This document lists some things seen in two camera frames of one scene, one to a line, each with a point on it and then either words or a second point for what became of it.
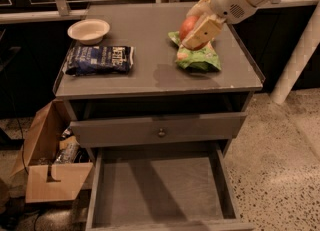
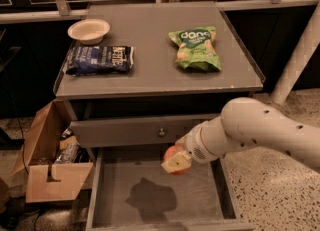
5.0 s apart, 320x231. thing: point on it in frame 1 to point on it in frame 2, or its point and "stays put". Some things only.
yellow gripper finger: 202,8 to 182,141
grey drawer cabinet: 155,75 stays put
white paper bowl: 89,31 stays put
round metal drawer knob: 161,133 stays put
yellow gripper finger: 204,33 to 176,162
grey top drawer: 159,130 stays put
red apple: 186,24 to 170,152
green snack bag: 202,58 stays put
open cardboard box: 46,180 stays put
